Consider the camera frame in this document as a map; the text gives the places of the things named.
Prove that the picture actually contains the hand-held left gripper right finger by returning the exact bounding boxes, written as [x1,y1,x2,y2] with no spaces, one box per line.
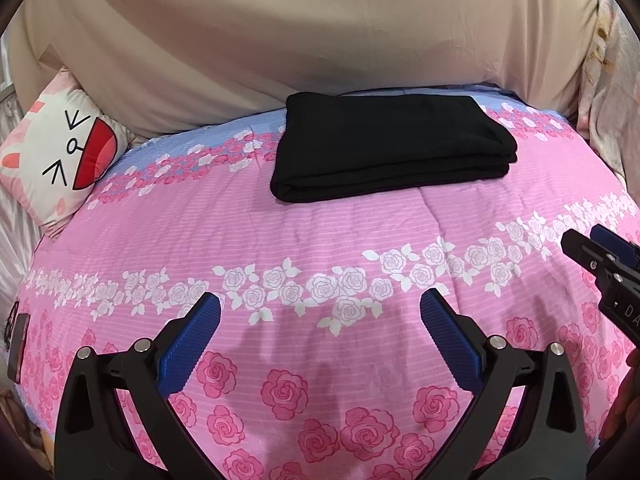
[420,289,588,480]

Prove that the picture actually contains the grey plush blanket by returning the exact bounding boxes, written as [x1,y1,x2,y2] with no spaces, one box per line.
[575,0,640,181]

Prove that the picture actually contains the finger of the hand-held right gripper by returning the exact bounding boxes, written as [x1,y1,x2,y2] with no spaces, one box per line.
[590,225,640,273]
[560,230,619,282]

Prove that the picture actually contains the black pants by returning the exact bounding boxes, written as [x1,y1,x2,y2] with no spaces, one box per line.
[270,91,518,204]

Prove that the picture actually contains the white cat face pillow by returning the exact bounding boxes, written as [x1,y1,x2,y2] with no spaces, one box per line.
[0,67,136,238]

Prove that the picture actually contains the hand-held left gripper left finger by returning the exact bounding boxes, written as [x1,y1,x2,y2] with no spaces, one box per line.
[55,292,222,480]

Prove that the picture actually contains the person's right hand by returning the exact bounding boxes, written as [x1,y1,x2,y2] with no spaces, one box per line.
[601,350,640,442]

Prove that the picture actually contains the pink floral quilt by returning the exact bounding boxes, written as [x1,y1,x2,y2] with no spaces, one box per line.
[10,82,640,480]

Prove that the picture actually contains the shiny pale satin cloth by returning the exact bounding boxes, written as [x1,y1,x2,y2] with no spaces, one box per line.
[0,105,51,301]

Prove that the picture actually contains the beige cloth headboard cover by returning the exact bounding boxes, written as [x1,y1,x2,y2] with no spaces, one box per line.
[10,0,613,143]

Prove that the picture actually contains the dark phone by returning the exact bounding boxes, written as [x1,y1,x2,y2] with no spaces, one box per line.
[2,302,30,383]

